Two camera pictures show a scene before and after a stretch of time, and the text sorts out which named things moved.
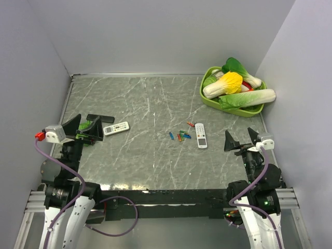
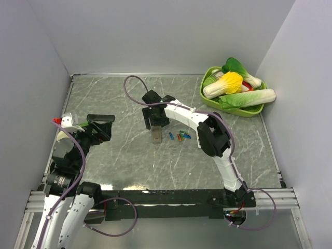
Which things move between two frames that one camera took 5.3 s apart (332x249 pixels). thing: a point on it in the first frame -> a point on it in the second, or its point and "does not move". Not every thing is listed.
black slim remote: [105, 119] does not move
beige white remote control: [116, 128] -> [156, 136]
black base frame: [143, 204] does not move
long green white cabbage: [246, 98] does not move
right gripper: [230, 142] -> [147, 114]
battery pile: [183, 135] does not move
